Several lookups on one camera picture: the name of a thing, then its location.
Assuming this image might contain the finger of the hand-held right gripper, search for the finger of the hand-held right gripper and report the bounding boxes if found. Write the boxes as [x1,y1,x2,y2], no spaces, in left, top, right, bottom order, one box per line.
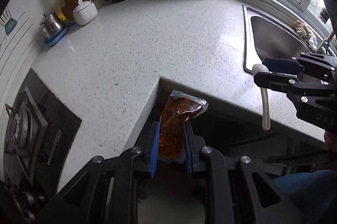
[254,72,337,106]
[263,53,337,79]

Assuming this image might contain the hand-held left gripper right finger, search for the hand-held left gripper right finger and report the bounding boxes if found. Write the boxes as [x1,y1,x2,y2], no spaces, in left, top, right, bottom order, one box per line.
[183,122,306,224]

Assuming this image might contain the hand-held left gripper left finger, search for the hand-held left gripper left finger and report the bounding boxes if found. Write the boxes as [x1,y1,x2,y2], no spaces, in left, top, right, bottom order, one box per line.
[34,121,162,224]

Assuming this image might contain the white plastic spoon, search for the white plastic spoon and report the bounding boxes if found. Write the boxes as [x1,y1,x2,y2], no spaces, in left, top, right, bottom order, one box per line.
[252,63,271,132]

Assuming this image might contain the red chili sauce packet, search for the red chili sauce packet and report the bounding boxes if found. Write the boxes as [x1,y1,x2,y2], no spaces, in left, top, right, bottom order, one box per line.
[157,89,209,164]

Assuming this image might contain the stainless steel sink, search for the stainless steel sink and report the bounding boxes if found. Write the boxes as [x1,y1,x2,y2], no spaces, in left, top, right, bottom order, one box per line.
[242,4,332,82]

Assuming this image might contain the beige rag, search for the beige rag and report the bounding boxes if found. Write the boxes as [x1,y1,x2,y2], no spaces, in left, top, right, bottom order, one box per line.
[294,20,319,50]

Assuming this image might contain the steel faucet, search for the steel faucet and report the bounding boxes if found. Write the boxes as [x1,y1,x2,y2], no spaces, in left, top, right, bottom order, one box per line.
[314,6,337,56]

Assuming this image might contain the person's jeans leg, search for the person's jeans leg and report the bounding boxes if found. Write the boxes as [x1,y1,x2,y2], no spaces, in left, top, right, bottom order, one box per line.
[272,170,337,224]

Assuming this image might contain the black glass gas stove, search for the black glass gas stove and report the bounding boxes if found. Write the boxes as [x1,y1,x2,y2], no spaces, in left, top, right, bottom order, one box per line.
[0,67,82,224]

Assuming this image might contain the blue tray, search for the blue tray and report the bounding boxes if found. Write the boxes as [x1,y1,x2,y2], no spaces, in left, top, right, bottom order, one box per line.
[44,24,70,46]

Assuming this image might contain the white lidded jar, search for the white lidded jar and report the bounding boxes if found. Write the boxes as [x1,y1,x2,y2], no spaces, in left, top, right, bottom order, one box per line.
[72,0,98,26]

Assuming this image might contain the steel teapot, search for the steel teapot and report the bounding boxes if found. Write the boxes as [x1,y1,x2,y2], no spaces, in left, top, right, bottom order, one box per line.
[40,11,66,38]

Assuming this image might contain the cartoon kitchen wall sticker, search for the cartoon kitchen wall sticker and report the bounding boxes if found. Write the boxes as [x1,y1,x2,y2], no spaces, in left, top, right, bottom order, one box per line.
[0,6,35,82]

